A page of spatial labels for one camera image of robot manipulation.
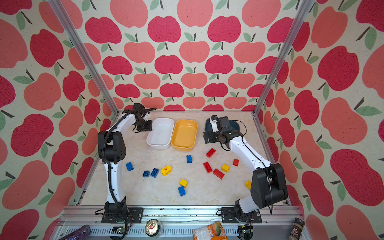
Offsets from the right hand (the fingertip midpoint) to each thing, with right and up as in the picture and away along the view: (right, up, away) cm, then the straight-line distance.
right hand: (215, 134), depth 89 cm
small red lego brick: (+14, -18, +4) cm, 23 cm away
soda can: (-30, -38, -27) cm, 56 cm away
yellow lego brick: (+7, -21, 0) cm, 22 cm away
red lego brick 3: (+1, -23, 0) cm, 23 cm away
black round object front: (+13, -48, -16) cm, 52 cm away
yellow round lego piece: (-29, -22, -1) cm, 36 cm away
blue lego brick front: (-19, -31, -8) cm, 37 cm away
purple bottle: (-65, -44, -22) cm, 82 cm away
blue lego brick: (-15, -16, +5) cm, 23 cm away
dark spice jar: (+34, -43, -21) cm, 59 cm away
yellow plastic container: (-19, -2, +20) cm, 28 cm away
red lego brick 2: (-4, -21, +2) cm, 21 cm away
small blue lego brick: (-41, -24, -1) cm, 48 cm away
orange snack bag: (-3, -44, -20) cm, 49 cm away
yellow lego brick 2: (+18, -28, -6) cm, 34 cm away
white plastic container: (-37, -3, +19) cm, 41 cm away
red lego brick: (-2, -13, +7) cm, 15 cm away
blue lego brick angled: (-36, -23, -1) cm, 43 cm away
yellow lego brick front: (-18, -28, -5) cm, 34 cm away
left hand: (-41, +2, +15) cm, 44 cm away
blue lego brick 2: (-51, -20, -1) cm, 55 cm away
